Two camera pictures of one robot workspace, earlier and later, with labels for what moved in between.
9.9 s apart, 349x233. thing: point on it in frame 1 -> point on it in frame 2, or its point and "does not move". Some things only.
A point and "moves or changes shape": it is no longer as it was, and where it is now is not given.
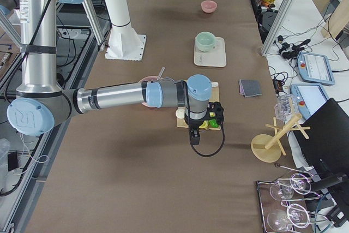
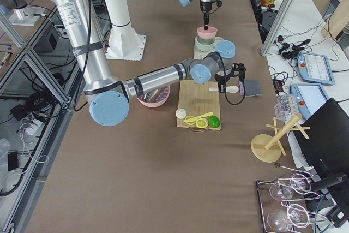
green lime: [212, 123] does not move
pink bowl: [209, 6] moves or changes shape
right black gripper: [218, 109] -> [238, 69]
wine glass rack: [284, 202] does not move
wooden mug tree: [268, 148] does not move
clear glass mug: [284, 107] does not move
